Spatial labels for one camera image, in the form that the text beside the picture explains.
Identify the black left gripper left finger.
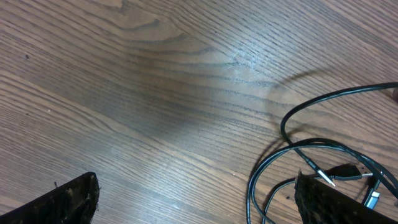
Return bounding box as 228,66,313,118
1,172,100,224

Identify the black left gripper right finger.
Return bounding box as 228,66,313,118
294,172,397,224

